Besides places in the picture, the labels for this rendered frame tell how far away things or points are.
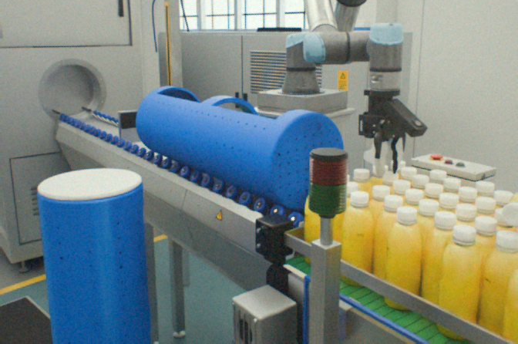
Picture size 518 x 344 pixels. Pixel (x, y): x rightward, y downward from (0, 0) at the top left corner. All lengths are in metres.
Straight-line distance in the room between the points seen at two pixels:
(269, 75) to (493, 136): 1.75
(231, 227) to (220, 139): 0.27
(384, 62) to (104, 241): 0.85
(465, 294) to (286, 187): 0.59
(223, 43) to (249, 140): 2.52
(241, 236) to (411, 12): 3.15
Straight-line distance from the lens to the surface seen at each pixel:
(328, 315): 0.93
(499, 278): 0.99
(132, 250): 1.48
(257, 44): 3.63
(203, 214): 1.71
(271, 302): 1.18
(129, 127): 2.49
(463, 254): 0.98
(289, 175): 1.38
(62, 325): 1.59
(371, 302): 1.12
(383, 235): 1.11
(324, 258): 0.87
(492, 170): 1.46
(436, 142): 4.32
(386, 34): 1.20
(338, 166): 0.81
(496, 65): 4.08
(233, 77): 3.84
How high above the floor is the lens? 1.45
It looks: 13 degrees down
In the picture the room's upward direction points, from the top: straight up
